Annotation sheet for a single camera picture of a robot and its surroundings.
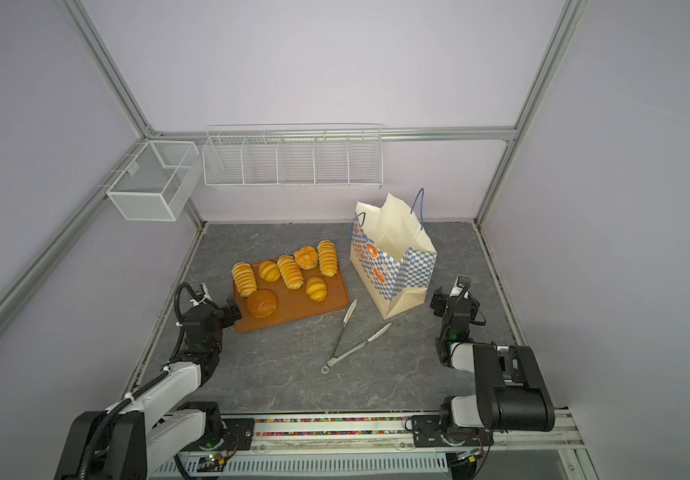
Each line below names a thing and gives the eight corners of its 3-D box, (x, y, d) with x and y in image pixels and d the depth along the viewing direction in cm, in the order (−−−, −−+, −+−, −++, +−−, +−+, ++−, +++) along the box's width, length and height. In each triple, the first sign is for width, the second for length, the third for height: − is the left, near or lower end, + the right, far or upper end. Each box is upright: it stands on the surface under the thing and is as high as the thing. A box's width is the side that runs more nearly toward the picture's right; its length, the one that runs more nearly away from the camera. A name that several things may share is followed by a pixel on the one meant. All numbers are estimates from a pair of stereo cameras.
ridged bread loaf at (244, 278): (239, 299, 99) (237, 295, 97) (232, 269, 107) (230, 265, 105) (260, 292, 101) (258, 287, 99) (251, 263, 109) (249, 258, 107)
